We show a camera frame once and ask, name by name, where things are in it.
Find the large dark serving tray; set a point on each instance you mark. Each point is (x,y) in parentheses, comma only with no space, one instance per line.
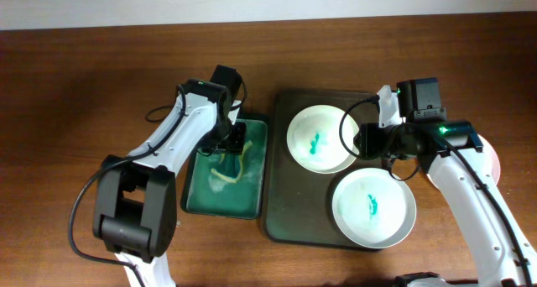
(296,201)

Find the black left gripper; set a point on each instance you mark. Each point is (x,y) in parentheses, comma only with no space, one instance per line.
(237,145)

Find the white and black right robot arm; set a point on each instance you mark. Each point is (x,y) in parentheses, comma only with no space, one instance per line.
(501,252)

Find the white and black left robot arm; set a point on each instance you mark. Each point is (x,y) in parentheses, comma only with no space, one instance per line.
(136,211)

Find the dark green water tray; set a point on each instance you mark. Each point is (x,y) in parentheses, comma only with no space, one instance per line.
(229,185)

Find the green and yellow sponge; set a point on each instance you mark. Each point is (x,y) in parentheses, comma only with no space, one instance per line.
(231,166)

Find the white bowl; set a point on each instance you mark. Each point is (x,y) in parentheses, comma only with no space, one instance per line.
(313,139)
(493,161)

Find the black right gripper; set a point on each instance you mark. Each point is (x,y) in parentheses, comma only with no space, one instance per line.
(369,148)

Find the white plate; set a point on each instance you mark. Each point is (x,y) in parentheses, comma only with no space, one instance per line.
(373,209)

